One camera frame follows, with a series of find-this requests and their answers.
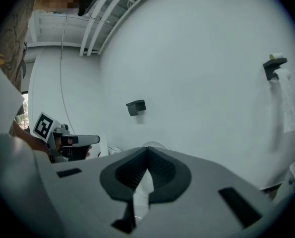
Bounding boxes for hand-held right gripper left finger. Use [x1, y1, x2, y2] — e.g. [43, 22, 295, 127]
[45, 146, 152, 238]

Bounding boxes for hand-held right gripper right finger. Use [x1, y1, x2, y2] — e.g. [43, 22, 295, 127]
[139, 146, 278, 238]

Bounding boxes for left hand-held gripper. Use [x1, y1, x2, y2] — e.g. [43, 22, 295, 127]
[32, 112, 101, 164]

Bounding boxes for person's left forearm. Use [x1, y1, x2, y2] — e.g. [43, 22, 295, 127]
[12, 121, 51, 158]

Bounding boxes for white rounded toilet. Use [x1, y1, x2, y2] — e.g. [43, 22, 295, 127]
[99, 132, 123, 160]

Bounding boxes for white toilet with button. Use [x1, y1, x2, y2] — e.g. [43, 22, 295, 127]
[271, 161, 295, 205]

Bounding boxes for dark framed window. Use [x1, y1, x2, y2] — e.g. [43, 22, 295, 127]
[14, 93, 29, 130]

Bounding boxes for person's cream trousers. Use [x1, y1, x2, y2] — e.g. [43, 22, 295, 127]
[0, 48, 24, 135]

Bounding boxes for white ceiling pipe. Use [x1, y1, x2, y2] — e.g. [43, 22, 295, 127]
[79, 0, 118, 57]
[87, 0, 128, 57]

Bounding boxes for person's brown printed shirt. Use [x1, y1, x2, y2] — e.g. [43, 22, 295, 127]
[0, 0, 39, 96]

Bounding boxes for empty black wall holder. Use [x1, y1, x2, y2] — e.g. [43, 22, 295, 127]
[126, 99, 147, 118]

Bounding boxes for thin grey hanging cable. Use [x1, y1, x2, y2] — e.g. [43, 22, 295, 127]
[59, 13, 73, 136]

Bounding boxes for black head-worn camera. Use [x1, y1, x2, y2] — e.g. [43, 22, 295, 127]
[77, 0, 98, 17]

